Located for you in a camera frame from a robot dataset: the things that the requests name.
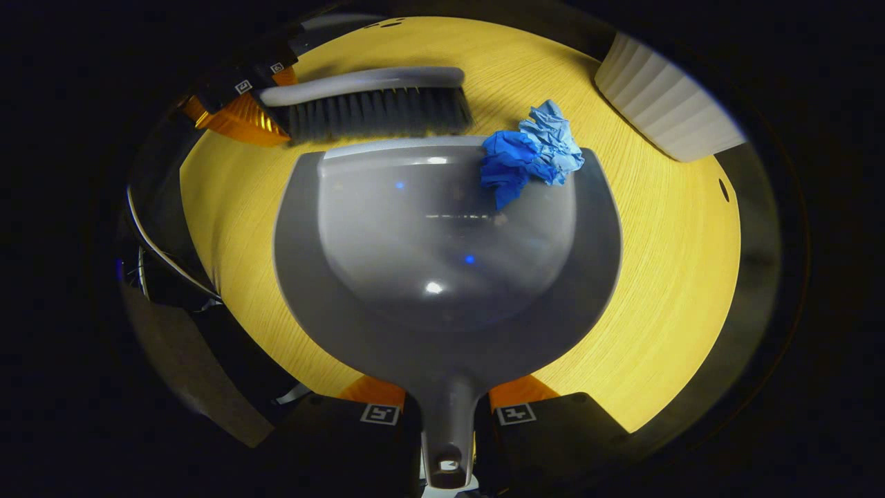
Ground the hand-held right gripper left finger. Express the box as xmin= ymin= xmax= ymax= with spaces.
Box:
xmin=263 ymin=376 xmax=424 ymax=498

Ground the small grey broom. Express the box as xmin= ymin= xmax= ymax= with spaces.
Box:
xmin=258 ymin=66 xmax=474 ymax=145

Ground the white garbage bin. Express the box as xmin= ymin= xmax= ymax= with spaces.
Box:
xmin=593 ymin=31 xmax=749 ymax=163

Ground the yellow wooden desktop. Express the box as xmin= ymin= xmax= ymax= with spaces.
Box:
xmin=178 ymin=15 xmax=742 ymax=433

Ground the grey dustpan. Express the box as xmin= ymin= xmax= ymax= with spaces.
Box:
xmin=273 ymin=135 xmax=623 ymax=490

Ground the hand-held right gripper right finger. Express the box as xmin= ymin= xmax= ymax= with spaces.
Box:
xmin=476 ymin=376 xmax=630 ymax=497

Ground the white cable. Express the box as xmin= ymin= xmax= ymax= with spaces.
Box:
xmin=127 ymin=185 xmax=222 ymax=299

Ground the blue paper trash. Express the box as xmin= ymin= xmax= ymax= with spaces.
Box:
xmin=481 ymin=100 xmax=586 ymax=211

